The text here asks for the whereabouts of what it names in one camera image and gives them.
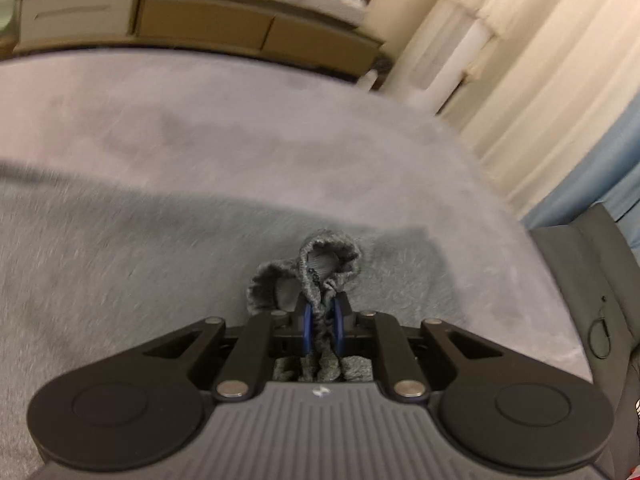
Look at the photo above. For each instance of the green plastic chair near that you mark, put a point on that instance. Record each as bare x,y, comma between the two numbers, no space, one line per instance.
7,11

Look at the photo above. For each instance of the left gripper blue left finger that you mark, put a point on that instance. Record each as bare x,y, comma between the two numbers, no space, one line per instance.
266,337

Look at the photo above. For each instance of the blue curtain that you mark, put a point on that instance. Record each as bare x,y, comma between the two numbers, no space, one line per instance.
607,175

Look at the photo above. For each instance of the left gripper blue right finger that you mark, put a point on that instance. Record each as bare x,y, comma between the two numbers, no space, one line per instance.
379,338

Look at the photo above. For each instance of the cream curtain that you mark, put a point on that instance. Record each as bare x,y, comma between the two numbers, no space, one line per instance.
529,86

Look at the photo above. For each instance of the grey knitted garment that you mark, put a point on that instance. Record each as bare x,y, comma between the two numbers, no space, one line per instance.
89,269

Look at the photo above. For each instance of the long grey sideboard cabinet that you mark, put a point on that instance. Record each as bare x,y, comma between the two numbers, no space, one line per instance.
289,32

